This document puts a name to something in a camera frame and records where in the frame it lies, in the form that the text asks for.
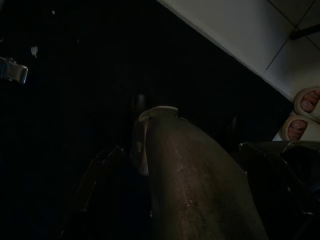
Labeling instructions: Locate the person's bare foot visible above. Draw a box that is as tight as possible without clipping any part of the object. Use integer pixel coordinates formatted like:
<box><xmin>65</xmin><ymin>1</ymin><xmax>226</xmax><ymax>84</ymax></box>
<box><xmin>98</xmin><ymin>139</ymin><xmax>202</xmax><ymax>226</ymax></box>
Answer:
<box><xmin>300</xmin><ymin>89</ymin><xmax>320</xmax><ymax>111</ymax></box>
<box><xmin>287</xmin><ymin>119</ymin><xmax>308</xmax><ymax>140</ymax></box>

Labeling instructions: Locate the beige slipper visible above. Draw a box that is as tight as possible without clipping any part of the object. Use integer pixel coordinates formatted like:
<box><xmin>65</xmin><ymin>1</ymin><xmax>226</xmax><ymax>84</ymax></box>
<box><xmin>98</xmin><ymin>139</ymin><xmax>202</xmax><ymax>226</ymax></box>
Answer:
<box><xmin>291</xmin><ymin>85</ymin><xmax>320</xmax><ymax>119</ymax></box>
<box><xmin>278</xmin><ymin>112</ymin><xmax>320</xmax><ymax>142</ymax></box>

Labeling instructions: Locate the silver metal bracket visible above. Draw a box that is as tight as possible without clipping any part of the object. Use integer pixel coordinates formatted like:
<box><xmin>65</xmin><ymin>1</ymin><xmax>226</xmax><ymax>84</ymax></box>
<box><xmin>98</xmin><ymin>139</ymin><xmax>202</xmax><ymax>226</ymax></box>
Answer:
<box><xmin>0</xmin><ymin>56</ymin><xmax>29</xmax><ymax>84</ymax></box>

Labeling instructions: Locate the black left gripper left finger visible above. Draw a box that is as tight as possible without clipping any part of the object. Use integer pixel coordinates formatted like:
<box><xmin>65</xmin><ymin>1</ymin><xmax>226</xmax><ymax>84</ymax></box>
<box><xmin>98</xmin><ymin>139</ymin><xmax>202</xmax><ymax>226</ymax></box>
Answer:
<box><xmin>58</xmin><ymin>146</ymin><xmax>126</xmax><ymax>240</ymax></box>

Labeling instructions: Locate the black furniture leg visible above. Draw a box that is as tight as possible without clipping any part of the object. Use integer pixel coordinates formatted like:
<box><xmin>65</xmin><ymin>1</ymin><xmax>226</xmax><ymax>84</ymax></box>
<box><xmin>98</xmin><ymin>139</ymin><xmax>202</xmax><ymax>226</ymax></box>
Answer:
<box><xmin>289</xmin><ymin>23</ymin><xmax>320</xmax><ymax>41</ymax></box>

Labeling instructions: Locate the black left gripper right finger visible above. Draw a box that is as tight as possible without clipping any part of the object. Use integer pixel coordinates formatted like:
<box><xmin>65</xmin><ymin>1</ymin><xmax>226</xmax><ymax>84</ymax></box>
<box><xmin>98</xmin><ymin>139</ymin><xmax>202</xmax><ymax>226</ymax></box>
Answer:
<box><xmin>237</xmin><ymin>140</ymin><xmax>320</xmax><ymax>240</ymax></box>

